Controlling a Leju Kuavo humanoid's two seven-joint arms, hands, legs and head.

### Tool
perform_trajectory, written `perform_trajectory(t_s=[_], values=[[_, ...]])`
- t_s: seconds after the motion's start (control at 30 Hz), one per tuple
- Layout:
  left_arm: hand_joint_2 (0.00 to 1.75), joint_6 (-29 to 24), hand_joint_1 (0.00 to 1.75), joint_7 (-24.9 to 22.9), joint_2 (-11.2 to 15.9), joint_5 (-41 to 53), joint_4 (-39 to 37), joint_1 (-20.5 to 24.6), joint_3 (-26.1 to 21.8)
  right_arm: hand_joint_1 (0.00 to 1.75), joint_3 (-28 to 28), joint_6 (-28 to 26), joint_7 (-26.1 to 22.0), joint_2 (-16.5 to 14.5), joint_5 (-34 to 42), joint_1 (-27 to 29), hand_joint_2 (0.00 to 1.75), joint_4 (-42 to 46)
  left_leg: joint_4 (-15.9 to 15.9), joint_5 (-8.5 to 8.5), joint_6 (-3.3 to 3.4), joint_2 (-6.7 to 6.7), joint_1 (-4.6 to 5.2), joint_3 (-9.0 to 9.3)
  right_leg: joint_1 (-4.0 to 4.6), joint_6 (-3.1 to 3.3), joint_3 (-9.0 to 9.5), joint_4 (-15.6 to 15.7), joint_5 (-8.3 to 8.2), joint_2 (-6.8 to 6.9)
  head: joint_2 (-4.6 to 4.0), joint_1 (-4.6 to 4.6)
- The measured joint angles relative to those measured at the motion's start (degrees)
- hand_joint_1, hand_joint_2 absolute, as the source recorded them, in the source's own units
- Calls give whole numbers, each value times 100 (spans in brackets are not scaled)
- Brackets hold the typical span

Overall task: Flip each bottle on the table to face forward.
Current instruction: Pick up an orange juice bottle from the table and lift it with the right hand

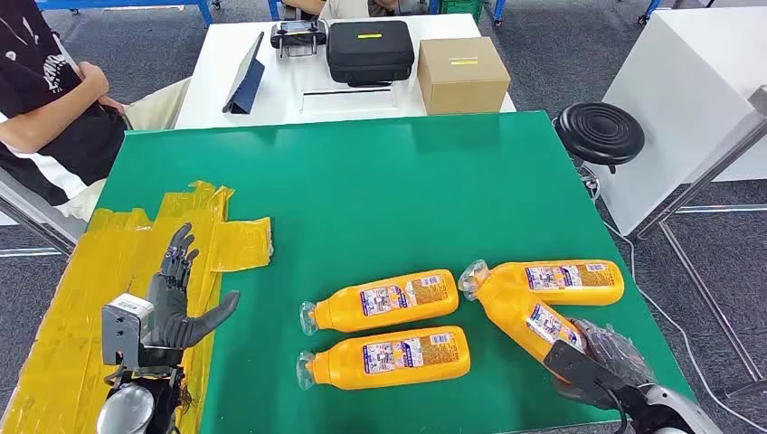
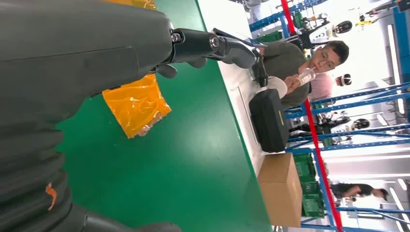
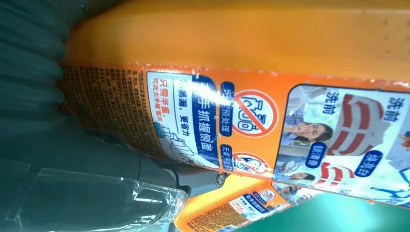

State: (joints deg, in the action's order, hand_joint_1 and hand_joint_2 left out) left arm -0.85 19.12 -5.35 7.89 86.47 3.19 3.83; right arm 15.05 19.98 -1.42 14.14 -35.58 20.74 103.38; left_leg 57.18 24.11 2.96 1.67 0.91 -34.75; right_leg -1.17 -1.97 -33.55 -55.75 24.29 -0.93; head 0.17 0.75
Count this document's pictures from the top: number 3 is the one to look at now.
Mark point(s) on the clear plastic film wrap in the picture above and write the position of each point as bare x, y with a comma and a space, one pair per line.
96, 198

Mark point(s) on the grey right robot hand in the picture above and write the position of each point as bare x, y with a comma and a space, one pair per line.
80, 166

